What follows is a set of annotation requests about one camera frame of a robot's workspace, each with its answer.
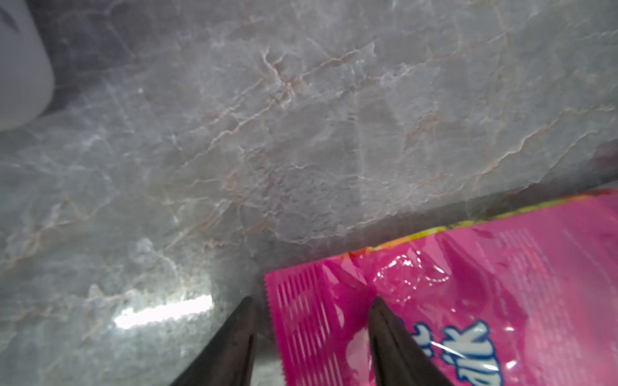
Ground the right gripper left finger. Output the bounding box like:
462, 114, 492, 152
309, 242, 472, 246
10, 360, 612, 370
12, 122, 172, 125
172, 297, 258, 386

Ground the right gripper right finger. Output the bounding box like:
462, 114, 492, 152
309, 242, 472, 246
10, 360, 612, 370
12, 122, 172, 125
368, 297, 452, 386

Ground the pink fruit candy bag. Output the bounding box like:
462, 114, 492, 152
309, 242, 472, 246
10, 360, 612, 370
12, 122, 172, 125
265, 188, 617, 385

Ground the white plastic perforated basket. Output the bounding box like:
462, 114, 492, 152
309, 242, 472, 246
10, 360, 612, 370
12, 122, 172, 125
1, 0, 55, 131

